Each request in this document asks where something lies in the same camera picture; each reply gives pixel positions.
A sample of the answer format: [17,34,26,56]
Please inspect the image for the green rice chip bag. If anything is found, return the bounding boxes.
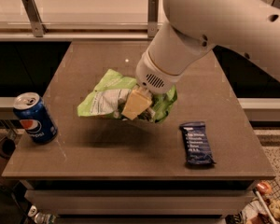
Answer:
[77,69,177,123]

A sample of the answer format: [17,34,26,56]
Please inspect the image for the wire basket with snacks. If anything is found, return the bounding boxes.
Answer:
[225,180,280,224]

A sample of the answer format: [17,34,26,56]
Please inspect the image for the left metal railing bracket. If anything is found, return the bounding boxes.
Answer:
[21,0,46,37]

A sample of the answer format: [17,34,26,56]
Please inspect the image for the dark blue snack bar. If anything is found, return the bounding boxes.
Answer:
[179,121,215,165]

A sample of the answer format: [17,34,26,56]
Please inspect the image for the bottles under table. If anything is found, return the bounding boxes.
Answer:
[28,205,56,224]

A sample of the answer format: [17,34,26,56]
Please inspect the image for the blue pepsi can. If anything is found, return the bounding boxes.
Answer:
[13,92,58,144]

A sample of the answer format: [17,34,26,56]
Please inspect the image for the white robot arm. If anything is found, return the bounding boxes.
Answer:
[122,0,280,119]

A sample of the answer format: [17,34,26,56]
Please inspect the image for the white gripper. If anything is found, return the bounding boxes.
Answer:
[122,50,181,120]

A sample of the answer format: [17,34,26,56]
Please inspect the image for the grey table drawer front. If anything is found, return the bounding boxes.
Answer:
[25,190,254,216]

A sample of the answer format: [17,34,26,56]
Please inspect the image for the dark round stool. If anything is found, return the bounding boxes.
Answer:
[0,139,16,160]

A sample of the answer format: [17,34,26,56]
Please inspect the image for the middle metal railing bracket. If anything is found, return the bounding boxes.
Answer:
[147,0,159,38]

